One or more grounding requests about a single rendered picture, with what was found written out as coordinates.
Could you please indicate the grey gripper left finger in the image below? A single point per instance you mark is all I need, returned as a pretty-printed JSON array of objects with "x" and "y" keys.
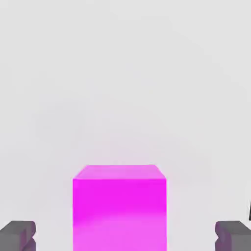
[{"x": 13, "y": 235}]

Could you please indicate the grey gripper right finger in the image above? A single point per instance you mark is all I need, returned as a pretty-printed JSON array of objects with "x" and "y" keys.
[{"x": 235, "y": 237}]

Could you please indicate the small magenta cube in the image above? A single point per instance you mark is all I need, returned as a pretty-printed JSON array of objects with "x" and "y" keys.
[{"x": 119, "y": 205}]

